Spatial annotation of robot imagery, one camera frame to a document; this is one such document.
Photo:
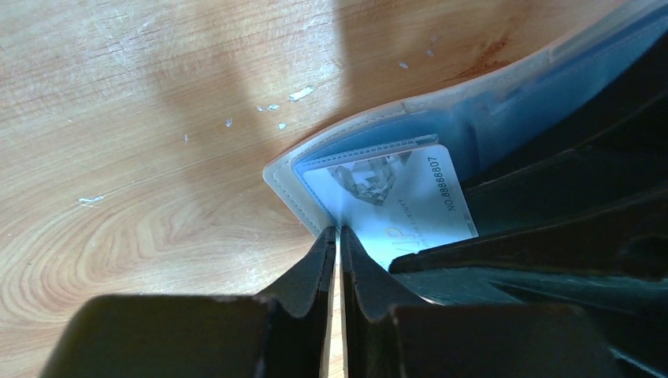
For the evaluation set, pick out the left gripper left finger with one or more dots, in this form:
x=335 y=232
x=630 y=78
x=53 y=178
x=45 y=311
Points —
x=282 y=331

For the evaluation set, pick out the beige card holder wallet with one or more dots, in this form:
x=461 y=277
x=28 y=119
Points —
x=512 y=69

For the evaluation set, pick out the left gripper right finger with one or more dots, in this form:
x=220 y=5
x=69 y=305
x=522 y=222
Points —
x=389 y=331

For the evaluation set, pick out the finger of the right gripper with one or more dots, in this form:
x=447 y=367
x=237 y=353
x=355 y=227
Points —
x=612 y=148
x=626 y=239

